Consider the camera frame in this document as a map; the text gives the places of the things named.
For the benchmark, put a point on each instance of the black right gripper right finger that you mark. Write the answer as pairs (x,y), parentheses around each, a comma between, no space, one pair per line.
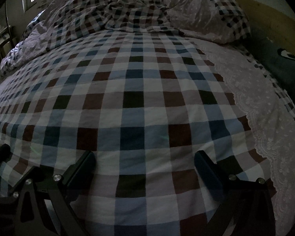
(248,204)

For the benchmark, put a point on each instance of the checkered crumpled quilt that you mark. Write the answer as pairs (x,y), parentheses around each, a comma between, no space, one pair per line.
(219,21)

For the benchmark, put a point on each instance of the wooden headboard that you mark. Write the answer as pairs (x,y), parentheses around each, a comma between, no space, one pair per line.
(273,23)

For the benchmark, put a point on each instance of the checkered bed sheet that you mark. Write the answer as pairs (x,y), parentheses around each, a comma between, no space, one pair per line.
(144,104)

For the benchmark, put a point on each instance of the teal cartoon pillow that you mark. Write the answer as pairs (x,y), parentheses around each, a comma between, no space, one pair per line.
(269,55)

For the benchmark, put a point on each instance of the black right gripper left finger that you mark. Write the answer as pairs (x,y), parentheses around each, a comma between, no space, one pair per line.
(39,203)

